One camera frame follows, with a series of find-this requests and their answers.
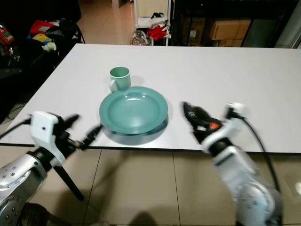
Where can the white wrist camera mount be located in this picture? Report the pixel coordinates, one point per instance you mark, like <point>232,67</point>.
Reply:
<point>44,127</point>
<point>230,125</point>

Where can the small brown cardboard box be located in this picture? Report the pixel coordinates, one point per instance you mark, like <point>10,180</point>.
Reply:
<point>231,43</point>

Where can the white metal rack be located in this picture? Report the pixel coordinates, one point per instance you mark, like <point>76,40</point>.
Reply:
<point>137,19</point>

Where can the clear plastic snack bag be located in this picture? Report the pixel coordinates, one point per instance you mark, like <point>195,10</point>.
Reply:
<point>5,36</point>

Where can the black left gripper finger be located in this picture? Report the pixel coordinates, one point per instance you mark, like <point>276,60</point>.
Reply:
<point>71,119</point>
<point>93,136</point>

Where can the red bag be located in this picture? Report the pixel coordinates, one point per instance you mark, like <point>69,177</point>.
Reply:
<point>41,26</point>

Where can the red cloth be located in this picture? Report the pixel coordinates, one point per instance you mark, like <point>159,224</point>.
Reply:
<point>157,33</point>

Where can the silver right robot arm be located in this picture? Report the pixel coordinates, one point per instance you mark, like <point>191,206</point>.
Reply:
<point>244,179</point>

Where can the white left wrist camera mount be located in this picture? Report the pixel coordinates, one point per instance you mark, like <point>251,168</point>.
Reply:
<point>44,127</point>

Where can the black bag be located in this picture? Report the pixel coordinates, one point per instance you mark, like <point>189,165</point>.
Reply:
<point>68,31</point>

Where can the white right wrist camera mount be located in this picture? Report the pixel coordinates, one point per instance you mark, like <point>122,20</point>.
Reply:
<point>230,125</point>

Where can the green round plate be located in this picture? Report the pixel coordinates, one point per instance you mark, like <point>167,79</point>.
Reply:
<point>134,110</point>

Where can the green mug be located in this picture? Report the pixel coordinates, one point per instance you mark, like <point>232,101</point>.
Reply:
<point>121,76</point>

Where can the large brown cardboard box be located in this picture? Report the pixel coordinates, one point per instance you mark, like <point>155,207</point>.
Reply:
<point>230,29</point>

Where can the black table leg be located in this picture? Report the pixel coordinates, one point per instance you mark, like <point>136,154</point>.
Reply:
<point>69,183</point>

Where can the yellow packet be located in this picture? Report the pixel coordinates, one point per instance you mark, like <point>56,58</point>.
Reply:
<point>42,37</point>

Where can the black sofa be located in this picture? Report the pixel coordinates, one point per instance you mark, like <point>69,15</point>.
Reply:
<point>23,70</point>

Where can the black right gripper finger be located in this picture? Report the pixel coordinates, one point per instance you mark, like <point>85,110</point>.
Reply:
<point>197,124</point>
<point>192,110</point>

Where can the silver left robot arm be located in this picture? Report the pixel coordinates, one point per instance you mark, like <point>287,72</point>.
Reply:
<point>14,183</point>

